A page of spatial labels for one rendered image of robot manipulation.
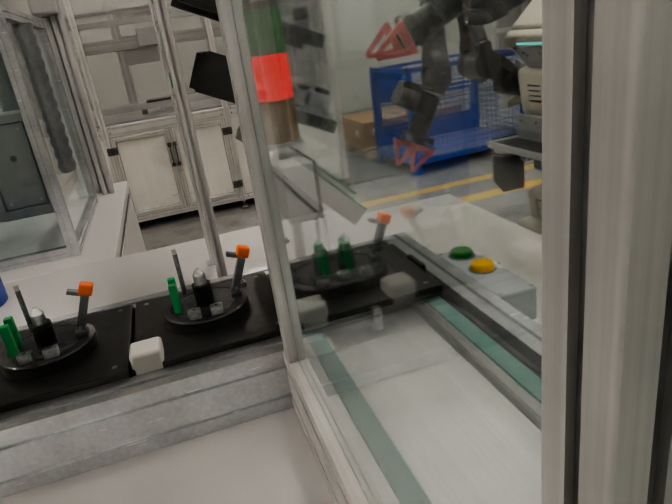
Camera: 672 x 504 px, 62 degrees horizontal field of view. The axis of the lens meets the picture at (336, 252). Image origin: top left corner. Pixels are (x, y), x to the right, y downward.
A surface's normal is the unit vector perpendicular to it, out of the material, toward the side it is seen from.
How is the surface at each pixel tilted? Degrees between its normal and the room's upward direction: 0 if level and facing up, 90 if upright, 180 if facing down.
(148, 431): 90
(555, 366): 90
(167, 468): 0
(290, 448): 0
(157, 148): 90
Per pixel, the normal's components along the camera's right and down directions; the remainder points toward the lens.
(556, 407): -0.94, 0.23
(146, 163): 0.31, 0.31
